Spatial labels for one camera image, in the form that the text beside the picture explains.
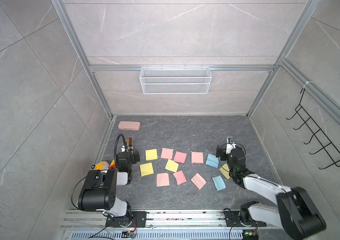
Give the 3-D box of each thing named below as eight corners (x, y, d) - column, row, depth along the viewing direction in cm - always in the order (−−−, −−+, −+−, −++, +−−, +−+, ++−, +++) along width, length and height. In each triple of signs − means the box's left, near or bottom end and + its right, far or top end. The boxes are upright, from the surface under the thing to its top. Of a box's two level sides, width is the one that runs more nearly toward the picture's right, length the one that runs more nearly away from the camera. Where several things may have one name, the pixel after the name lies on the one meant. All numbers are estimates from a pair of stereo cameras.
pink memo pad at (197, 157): (191, 163, 95) (191, 161, 93) (190, 154, 100) (190, 152, 98) (203, 163, 95) (204, 162, 94) (202, 154, 100) (202, 152, 98)
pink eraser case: (118, 130, 113) (117, 127, 111) (120, 123, 118) (119, 121, 116) (140, 130, 113) (139, 127, 111) (141, 123, 118) (140, 121, 116)
